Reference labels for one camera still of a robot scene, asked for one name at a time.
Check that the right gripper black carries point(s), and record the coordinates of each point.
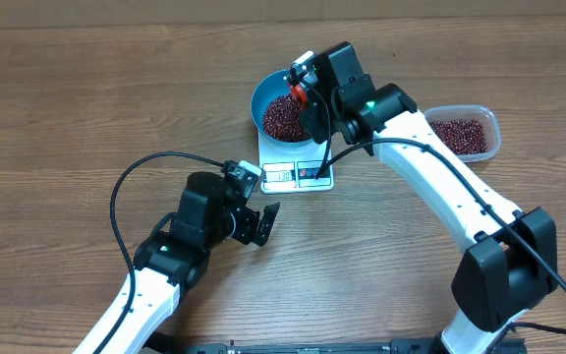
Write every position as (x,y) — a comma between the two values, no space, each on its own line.
(311,123)

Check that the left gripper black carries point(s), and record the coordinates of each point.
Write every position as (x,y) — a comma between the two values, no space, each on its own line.
(247,232)

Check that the red plastic scoop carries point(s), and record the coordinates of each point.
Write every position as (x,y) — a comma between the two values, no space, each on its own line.
(300,96)

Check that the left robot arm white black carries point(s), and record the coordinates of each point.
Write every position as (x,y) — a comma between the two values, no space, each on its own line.
(174,258)

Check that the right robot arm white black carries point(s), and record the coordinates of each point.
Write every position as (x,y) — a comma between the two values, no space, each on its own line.
(508,256)

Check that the red beans in bowl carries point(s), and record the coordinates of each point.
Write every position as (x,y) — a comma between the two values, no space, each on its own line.
(281,120)

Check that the white digital kitchen scale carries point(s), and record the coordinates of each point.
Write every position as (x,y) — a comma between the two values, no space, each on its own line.
(292,167)

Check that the blue bowl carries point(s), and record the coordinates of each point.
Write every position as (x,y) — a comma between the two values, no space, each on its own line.
(269,88)

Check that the red beans in container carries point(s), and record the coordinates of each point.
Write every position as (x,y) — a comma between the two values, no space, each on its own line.
(461,136)

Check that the clear plastic container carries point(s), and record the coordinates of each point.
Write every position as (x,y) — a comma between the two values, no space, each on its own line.
(471,112)

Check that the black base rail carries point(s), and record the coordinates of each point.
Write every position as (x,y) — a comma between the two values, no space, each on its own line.
(160,343)

